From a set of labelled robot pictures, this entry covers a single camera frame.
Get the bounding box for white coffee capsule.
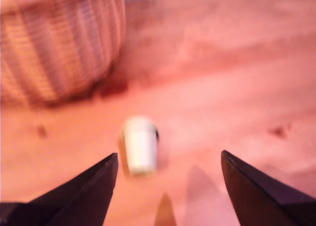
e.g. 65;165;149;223
119;115;160;178

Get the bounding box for woven wicker basket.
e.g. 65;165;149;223
0;0;127;108

